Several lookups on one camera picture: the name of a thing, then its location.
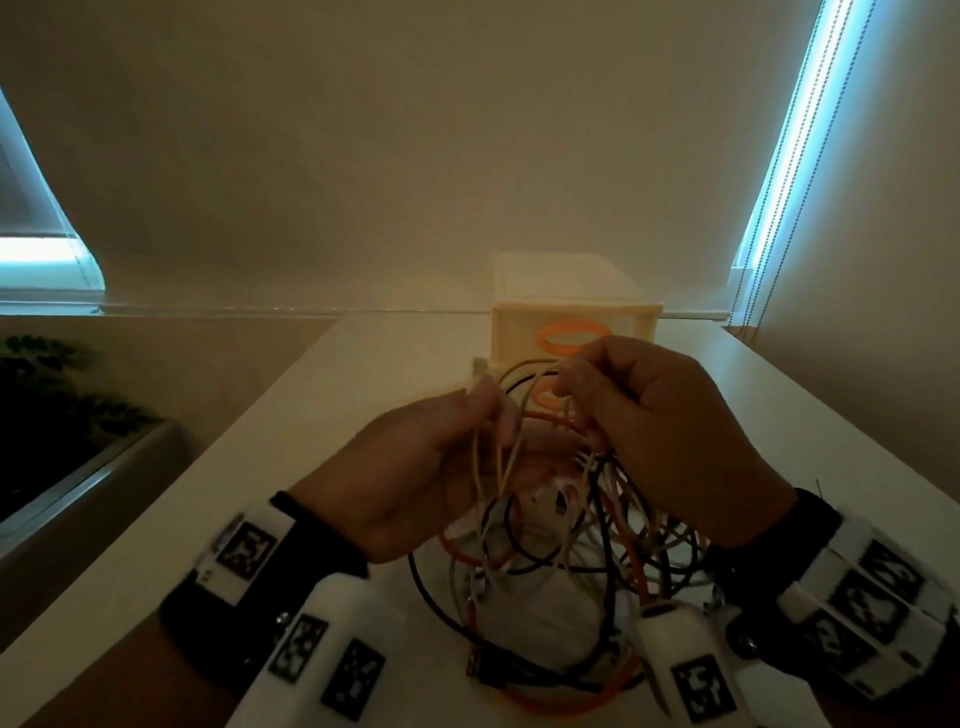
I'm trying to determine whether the person's left forearm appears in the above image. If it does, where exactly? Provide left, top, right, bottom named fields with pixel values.
left=22, top=622, right=241, bottom=728

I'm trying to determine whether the beaded blind pull chain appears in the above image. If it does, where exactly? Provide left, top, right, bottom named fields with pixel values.
left=727, top=0, right=879, bottom=324

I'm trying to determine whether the pile of cables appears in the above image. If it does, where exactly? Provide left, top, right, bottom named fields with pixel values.
left=408, top=359, right=721, bottom=718

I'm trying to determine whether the person's left hand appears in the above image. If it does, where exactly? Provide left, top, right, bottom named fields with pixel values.
left=288, top=374, right=526, bottom=565

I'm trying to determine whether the bright narrow window strip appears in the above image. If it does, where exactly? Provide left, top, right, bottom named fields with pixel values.
left=727, top=0, right=879, bottom=316

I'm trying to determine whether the cream three-drawer organiser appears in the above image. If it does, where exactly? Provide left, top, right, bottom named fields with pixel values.
left=491, top=253, right=665, bottom=414

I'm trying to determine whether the person's right hand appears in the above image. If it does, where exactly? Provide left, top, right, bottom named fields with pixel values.
left=554, top=335, right=798, bottom=553

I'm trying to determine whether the cream white USB cable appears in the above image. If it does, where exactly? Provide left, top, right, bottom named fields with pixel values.
left=468, top=358, right=579, bottom=504

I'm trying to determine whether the person's right forearm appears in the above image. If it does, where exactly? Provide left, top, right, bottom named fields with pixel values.
left=817, top=674, right=960, bottom=728

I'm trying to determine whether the bright window corner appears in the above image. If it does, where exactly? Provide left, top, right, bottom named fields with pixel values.
left=0, top=89, right=105, bottom=313

